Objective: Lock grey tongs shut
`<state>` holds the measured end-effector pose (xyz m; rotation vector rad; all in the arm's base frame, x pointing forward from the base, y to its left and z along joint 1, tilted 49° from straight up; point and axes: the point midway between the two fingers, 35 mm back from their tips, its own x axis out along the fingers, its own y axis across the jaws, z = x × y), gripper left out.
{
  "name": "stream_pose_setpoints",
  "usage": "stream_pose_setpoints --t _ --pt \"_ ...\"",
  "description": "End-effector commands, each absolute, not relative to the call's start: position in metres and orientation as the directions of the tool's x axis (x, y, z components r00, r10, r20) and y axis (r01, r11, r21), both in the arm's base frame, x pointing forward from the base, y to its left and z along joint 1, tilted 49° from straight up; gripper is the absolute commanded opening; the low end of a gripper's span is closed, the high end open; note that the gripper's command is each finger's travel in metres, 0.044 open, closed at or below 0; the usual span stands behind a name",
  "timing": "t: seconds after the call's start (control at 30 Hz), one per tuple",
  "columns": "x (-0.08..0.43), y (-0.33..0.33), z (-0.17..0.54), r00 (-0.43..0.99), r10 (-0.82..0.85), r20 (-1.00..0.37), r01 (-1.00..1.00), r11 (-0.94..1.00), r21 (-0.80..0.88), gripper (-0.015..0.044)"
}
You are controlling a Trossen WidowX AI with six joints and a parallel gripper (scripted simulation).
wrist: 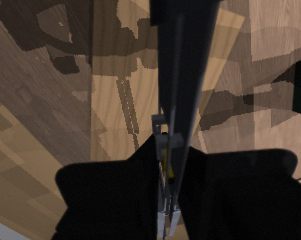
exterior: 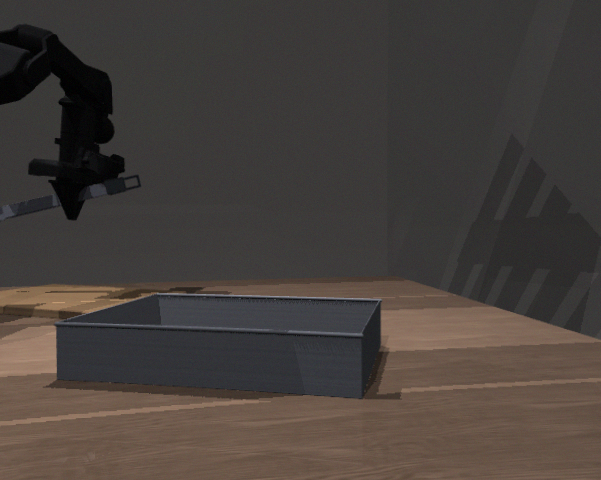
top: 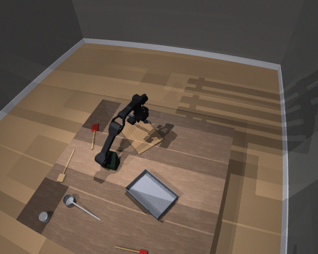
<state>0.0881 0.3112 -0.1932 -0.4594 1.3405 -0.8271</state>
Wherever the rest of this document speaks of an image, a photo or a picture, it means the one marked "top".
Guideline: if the red spatula with wooden handle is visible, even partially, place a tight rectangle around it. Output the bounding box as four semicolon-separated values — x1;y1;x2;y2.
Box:
91;124;98;150

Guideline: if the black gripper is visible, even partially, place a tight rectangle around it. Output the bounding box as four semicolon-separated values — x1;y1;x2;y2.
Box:
127;106;149;125

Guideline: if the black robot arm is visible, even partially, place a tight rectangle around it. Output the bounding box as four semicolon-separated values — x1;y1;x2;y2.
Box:
94;93;149;167

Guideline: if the grey long-handled ladle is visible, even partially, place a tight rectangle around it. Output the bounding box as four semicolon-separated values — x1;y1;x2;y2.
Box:
63;194;100;220

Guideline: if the light brown wooden board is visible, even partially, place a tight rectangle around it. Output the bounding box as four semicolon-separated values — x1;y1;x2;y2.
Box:
121;121;164;155

